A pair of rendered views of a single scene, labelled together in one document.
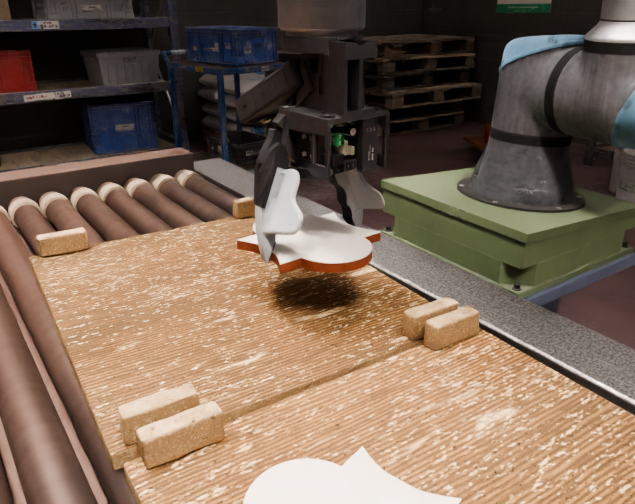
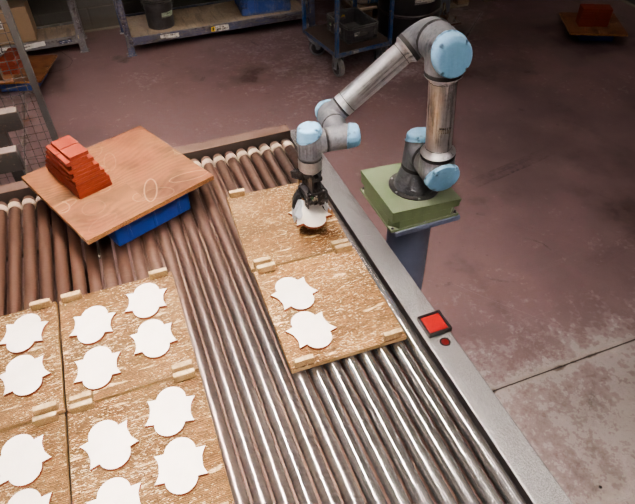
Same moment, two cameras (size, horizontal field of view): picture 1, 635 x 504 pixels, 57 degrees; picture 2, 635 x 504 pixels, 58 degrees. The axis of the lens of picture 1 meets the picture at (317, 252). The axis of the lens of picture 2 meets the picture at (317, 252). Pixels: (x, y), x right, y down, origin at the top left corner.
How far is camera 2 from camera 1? 143 cm
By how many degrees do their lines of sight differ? 23
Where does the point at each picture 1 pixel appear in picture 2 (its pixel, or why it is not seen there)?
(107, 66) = not seen: outside the picture
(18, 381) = (228, 245)
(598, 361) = (384, 263)
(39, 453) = (235, 266)
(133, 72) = not seen: outside the picture
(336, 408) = (303, 266)
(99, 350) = (248, 240)
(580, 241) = (423, 213)
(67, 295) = (239, 217)
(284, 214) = (298, 212)
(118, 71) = not seen: outside the picture
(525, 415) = (347, 275)
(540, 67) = (412, 148)
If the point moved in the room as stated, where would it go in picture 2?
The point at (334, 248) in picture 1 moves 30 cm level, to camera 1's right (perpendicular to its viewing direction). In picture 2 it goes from (314, 220) to (403, 233)
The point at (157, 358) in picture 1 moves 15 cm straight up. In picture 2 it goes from (263, 245) to (259, 210)
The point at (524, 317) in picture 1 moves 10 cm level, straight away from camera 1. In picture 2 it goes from (376, 244) to (391, 229)
